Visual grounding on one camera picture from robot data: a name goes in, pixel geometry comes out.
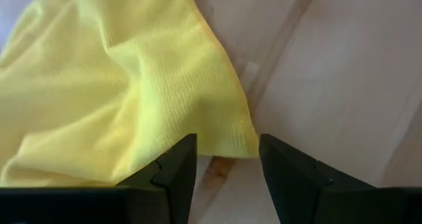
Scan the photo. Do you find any yellow microfiber towel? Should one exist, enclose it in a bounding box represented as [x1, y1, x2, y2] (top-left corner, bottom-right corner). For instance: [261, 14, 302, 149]
[0, 0, 260, 189]

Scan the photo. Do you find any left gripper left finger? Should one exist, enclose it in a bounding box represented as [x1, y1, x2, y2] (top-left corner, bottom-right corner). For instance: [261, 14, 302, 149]
[0, 133, 198, 224]

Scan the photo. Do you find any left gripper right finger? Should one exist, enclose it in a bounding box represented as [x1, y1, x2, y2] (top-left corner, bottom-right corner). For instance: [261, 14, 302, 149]
[258, 133, 422, 224]

